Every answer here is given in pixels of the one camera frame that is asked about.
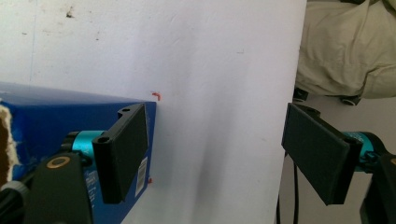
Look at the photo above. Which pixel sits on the beige cloth cover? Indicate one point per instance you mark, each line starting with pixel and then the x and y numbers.
pixel 345 46

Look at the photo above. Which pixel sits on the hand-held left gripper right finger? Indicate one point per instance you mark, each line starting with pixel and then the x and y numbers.
pixel 317 152

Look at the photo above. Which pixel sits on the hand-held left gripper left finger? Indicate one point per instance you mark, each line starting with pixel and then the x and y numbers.
pixel 121 155

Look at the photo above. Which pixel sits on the blue cardboard box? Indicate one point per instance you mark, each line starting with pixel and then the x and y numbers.
pixel 40 118

